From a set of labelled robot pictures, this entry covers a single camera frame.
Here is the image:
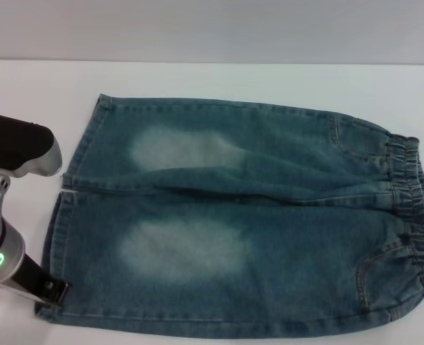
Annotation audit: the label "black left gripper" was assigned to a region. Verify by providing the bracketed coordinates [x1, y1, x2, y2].
[11, 252, 73, 307]

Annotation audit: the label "blue denim shorts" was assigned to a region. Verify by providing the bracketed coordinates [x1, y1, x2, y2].
[34, 93, 424, 337]

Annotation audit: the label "left wrist camera housing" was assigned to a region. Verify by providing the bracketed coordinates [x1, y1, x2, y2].
[0, 111, 64, 180]

